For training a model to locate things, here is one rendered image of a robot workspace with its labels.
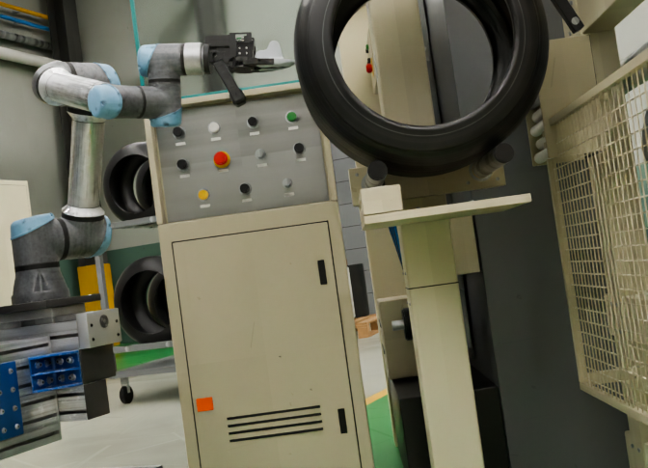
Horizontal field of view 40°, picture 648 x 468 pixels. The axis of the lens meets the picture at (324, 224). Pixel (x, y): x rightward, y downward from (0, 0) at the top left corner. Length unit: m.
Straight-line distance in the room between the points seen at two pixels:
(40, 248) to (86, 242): 0.13
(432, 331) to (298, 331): 0.51
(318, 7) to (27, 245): 1.01
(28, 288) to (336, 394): 0.93
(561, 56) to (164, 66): 0.99
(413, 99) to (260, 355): 0.89
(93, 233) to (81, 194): 0.11
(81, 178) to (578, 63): 1.34
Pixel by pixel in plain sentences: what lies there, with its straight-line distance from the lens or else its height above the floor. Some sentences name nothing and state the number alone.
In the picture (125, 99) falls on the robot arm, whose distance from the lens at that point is 2.08.
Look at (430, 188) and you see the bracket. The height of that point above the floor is 0.87.
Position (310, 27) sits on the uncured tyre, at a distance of 2.04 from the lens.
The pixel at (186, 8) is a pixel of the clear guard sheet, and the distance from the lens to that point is 2.88.
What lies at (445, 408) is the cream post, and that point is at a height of 0.30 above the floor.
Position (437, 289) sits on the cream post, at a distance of 2.36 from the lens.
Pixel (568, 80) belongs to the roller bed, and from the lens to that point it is 2.39.
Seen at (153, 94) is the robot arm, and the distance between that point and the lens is 2.12.
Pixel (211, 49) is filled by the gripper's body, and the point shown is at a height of 1.24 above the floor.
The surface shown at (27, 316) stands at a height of 0.68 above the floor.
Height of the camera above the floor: 0.70
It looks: 3 degrees up
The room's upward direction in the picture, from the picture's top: 8 degrees counter-clockwise
